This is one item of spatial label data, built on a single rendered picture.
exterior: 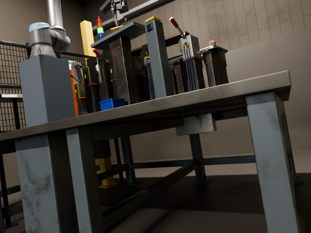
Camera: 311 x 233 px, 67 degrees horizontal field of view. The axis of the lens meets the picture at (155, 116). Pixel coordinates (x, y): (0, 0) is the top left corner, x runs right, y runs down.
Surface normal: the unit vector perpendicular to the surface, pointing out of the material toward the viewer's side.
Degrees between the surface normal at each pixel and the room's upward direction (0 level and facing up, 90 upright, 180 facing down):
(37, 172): 90
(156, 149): 90
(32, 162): 90
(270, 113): 90
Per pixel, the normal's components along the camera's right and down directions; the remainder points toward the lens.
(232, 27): -0.49, 0.04
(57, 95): 0.86, -0.15
